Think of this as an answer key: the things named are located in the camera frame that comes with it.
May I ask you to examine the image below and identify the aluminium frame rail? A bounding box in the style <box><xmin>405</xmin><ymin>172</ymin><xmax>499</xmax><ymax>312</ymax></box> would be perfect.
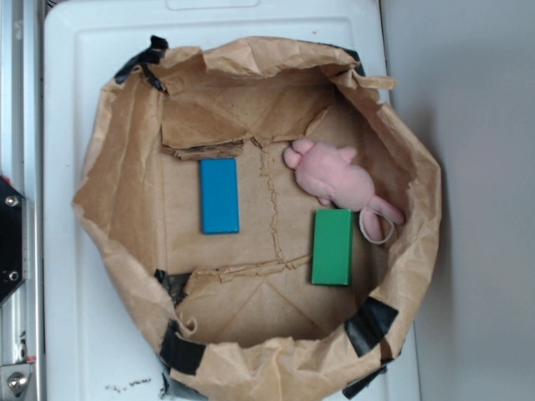
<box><xmin>1</xmin><ymin>1</ymin><xmax>47</xmax><ymax>400</ymax></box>

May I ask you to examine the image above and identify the crumpled brown paper bag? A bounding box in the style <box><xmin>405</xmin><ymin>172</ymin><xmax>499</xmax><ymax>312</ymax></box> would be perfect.
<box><xmin>74</xmin><ymin>37</ymin><xmax>442</xmax><ymax>400</ymax></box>

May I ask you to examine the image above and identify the white plastic bin lid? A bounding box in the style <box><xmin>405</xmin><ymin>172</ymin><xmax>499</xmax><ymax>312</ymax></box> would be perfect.
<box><xmin>42</xmin><ymin>0</ymin><xmax>422</xmax><ymax>401</ymax></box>

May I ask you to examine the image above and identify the blue rectangular block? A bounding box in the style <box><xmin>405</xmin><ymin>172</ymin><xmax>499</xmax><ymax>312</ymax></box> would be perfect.
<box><xmin>200</xmin><ymin>159</ymin><xmax>240</xmax><ymax>235</ymax></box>

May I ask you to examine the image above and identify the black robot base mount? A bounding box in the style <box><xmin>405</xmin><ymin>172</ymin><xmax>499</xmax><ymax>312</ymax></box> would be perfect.
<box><xmin>0</xmin><ymin>176</ymin><xmax>25</xmax><ymax>306</ymax></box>

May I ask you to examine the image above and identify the green rectangular block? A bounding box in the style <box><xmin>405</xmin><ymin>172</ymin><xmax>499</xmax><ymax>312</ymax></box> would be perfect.
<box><xmin>311</xmin><ymin>209</ymin><xmax>354</xmax><ymax>286</ymax></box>

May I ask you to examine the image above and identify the pink plush toy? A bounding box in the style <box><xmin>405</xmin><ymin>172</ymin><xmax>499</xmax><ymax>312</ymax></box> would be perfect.
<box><xmin>283</xmin><ymin>140</ymin><xmax>405</xmax><ymax>245</ymax></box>

